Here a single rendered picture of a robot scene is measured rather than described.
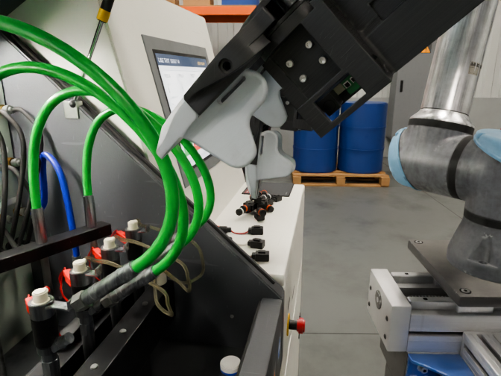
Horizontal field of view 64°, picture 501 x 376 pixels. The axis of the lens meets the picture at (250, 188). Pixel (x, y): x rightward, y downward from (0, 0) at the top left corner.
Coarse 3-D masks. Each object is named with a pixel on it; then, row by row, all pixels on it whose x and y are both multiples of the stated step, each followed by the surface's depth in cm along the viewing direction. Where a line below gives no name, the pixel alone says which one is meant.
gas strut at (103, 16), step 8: (104, 0) 68; (112, 0) 69; (104, 8) 69; (104, 16) 69; (96, 32) 70; (96, 40) 71; (88, 56) 71; (64, 104) 74; (72, 104) 74; (80, 104) 75; (64, 112) 75; (72, 112) 74
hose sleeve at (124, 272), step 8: (128, 264) 44; (112, 272) 45; (120, 272) 44; (128, 272) 44; (136, 272) 44; (104, 280) 45; (112, 280) 44; (120, 280) 44; (128, 280) 44; (88, 288) 46; (96, 288) 45; (104, 288) 45; (112, 288) 45; (88, 296) 45; (96, 296) 45; (88, 304) 46
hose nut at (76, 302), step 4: (80, 292) 46; (72, 296) 47; (76, 296) 46; (80, 296) 46; (72, 300) 46; (76, 300) 46; (80, 300) 46; (72, 304) 46; (76, 304) 46; (80, 304) 46; (84, 304) 46; (76, 308) 46; (80, 308) 46; (84, 308) 47
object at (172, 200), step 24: (0, 24) 39; (24, 24) 39; (48, 48) 39; (72, 48) 39; (96, 72) 38; (120, 96) 39; (144, 120) 39; (168, 168) 40; (168, 192) 40; (168, 216) 41; (168, 240) 42; (144, 264) 43
